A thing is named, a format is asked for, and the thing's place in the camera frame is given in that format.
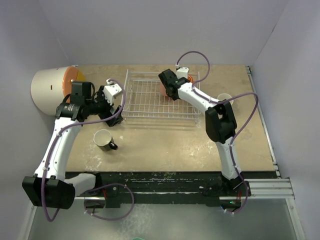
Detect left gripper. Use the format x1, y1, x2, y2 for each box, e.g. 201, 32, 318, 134
85, 86, 123, 127

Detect pink tumbler cup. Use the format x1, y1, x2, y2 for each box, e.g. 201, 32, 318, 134
159, 84, 168, 97

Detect orange cup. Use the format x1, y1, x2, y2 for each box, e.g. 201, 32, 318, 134
187, 75, 195, 83

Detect black faceted mug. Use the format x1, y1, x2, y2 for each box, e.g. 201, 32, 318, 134
93, 129, 118, 152

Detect light blue mug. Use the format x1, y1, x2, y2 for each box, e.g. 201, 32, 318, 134
217, 93, 232, 103

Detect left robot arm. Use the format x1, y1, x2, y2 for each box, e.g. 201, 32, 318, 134
22, 79, 125, 209

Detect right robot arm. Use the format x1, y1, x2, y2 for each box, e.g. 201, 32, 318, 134
158, 69, 249, 197

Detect round cream drawer cabinet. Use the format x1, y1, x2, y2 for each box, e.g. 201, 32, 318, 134
30, 65, 86, 116

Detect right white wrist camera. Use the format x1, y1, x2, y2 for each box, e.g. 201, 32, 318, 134
175, 64, 190, 79

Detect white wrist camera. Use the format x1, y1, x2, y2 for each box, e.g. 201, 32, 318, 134
175, 64, 190, 79
102, 78, 124, 105

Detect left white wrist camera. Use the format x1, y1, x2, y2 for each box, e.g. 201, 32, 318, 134
102, 78, 124, 105

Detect white wire dish rack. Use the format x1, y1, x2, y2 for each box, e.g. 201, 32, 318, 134
122, 70, 201, 121

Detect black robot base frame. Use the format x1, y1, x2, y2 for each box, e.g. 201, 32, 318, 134
64, 171, 278, 208

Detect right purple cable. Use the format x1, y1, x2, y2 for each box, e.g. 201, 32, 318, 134
174, 51, 259, 216

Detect purple cable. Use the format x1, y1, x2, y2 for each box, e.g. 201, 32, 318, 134
174, 51, 259, 216
41, 78, 135, 223

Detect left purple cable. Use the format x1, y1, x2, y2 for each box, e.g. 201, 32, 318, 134
41, 78, 135, 223

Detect aluminium frame rails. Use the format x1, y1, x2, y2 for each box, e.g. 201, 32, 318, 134
18, 65, 307, 240

